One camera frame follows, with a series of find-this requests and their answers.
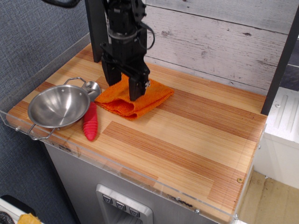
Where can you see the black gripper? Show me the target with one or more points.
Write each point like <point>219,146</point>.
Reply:
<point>126,56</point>

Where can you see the orange cloth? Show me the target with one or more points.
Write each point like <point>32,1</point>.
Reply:
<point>115,99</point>

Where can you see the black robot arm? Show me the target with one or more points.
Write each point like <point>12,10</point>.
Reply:
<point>124,18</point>

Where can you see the clear acrylic table guard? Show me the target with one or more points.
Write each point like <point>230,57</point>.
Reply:
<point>196,148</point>

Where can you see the grey toy fridge cabinet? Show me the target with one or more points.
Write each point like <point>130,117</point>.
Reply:
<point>80,180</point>

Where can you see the silver dispenser button panel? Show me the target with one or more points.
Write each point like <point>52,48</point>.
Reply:
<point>121,205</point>

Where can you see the white cabinet at right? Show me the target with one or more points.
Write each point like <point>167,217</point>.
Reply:
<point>277,156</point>

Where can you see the black and yellow object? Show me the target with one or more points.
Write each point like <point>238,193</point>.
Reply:
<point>13,211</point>

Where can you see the red handled metal spoon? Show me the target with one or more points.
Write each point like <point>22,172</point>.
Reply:
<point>90,124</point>

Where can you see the steel bowl with handles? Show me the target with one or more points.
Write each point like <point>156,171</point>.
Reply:
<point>59,106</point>

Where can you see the dark left shelf post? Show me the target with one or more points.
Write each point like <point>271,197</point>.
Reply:
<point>97,26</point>

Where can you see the dark shelf post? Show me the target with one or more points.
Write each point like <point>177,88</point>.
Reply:
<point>282,64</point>
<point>97,26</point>

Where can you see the dark right shelf post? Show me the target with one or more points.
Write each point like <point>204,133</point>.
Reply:
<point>282,64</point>

